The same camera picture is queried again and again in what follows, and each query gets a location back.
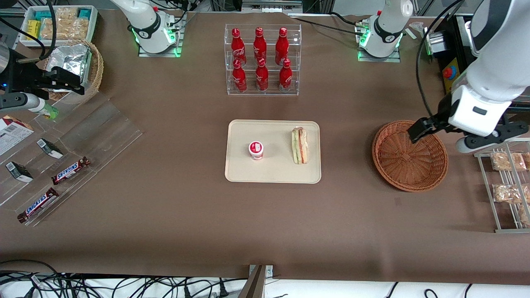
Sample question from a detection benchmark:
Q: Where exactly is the brown table cloth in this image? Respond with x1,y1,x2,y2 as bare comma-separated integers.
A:
0,9,530,286

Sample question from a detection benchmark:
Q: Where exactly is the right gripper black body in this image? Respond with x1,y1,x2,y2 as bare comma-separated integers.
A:
7,58,47,94

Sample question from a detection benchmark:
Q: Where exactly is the triangle sandwich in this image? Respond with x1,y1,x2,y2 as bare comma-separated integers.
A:
291,127,309,165

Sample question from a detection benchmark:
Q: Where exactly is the white storage bin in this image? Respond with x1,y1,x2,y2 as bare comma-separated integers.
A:
20,5,98,47

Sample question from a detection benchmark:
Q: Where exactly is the white cup with red label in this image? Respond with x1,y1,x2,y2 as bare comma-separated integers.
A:
248,141,265,161

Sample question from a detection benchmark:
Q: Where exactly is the Snickers chocolate bar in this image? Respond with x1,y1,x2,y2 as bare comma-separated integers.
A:
51,156,91,185
17,187,60,224

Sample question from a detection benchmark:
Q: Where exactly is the cream plastic tray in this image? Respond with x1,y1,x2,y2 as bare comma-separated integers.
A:
225,120,322,184

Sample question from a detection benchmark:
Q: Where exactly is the grey wire rack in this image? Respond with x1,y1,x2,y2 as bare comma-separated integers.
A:
474,138,530,233

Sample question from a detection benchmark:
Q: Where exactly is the silver foil bag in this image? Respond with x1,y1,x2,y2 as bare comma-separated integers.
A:
46,43,92,89

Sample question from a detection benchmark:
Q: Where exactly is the metal bracket post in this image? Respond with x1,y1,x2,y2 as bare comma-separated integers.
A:
238,265,274,298

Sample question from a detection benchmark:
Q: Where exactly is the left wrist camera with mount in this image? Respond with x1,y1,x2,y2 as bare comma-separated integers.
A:
455,122,530,154

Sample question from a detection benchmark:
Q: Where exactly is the brown wicker basket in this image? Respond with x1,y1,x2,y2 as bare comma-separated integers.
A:
372,120,449,192

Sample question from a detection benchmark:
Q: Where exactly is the small black white pack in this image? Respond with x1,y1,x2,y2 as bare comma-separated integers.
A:
36,138,64,159
5,161,34,183

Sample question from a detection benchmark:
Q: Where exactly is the black food warmer appliance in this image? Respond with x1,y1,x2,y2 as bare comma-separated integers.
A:
424,14,530,125

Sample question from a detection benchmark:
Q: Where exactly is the red cola bottle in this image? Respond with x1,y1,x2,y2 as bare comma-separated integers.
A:
231,28,247,68
255,58,269,92
253,27,267,67
275,27,289,66
232,59,248,93
279,59,293,93

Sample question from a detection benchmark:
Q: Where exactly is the white carton with barcode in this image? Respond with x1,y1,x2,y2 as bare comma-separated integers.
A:
0,115,35,156

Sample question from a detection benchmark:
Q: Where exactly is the clear acrylic bottle rack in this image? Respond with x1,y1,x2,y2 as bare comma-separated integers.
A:
224,24,302,96

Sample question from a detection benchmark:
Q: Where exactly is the clear plastic wrapper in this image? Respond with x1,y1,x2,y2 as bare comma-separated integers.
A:
408,22,428,40

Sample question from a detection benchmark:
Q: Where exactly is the clear acrylic display stand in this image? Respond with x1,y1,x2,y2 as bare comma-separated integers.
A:
0,89,144,227

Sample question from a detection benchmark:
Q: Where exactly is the light wicker basket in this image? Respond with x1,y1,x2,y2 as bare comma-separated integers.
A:
43,39,104,102

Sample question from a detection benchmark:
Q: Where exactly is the silver aluminium frame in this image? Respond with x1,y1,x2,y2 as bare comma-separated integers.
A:
209,0,332,15

